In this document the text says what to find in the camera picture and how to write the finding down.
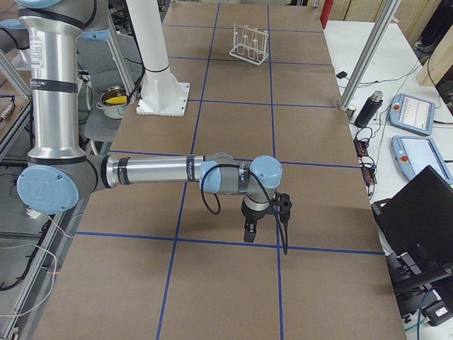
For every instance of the near teach pendant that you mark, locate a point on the near teach pendant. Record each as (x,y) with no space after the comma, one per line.
(413,154)

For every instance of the small black puck device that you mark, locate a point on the small black puck device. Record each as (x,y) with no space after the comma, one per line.
(341,74)

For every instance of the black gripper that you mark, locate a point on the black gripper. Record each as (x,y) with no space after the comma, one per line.
(252,215)

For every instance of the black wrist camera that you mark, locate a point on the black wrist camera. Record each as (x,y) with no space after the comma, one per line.
(283,205)

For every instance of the aluminium frame post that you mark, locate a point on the aluminium frame post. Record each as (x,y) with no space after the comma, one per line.
(371,45)

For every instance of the far teach pendant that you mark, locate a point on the far teach pendant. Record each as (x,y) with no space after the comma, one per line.
(412,114)

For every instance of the black orange usb hub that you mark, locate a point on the black orange usb hub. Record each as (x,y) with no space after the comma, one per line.
(360,148)

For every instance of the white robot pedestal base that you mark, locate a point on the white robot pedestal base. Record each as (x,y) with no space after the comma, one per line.
(162,93)

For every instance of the black laptop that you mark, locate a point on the black laptop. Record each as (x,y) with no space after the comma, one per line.
(417,224)

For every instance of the teach pendant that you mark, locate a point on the teach pendant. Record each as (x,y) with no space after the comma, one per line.
(413,154)
(412,114)

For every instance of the black water bottle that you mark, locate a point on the black water bottle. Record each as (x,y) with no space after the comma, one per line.
(372,104)

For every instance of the white wire cup holder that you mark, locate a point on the white wire cup holder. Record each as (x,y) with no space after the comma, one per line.
(250,44)

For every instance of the white pot with lid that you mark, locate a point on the white pot with lid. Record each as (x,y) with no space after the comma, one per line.
(113,102)

